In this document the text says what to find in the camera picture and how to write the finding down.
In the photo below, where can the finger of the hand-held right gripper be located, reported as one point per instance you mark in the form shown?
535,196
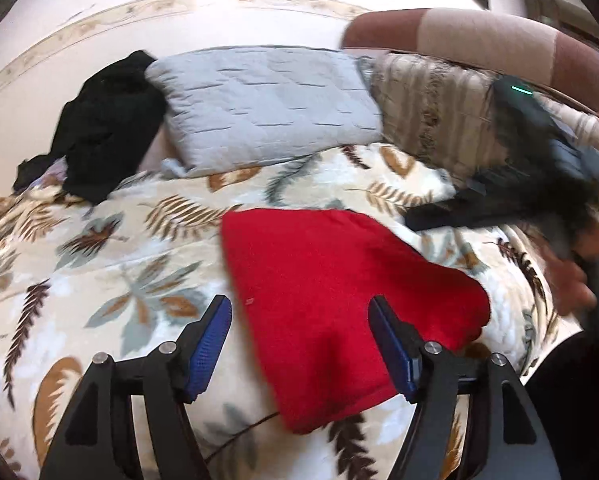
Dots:
444,215

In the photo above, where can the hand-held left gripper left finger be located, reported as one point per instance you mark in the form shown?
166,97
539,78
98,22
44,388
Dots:
207,345

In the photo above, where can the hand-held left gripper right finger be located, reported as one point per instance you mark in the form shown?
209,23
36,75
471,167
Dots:
394,350

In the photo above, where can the red and blue sweater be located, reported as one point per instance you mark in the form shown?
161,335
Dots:
329,285

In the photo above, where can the person's right hand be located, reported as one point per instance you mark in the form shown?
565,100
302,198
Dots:
569,275

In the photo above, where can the striped beige pillow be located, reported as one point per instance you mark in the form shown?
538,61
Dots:
429,110

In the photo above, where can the leaf print blanket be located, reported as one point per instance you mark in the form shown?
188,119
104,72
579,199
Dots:
104,260

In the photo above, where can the brown patchwork headboard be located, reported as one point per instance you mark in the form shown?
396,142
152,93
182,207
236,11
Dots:
479,35

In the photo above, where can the dark wooden furniture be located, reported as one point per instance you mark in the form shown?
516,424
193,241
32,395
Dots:
559,12

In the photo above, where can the light blue cloth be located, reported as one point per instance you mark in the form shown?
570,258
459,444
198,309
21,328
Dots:
175,167

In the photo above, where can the person's dark clothing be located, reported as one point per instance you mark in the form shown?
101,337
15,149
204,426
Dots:
579,410

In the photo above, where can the grey quilted pillow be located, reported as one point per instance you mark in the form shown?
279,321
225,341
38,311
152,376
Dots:
269,105

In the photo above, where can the lilac cloth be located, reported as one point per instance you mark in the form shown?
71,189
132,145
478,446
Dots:
54,170

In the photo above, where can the black garment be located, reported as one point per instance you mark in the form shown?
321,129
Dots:
104,130

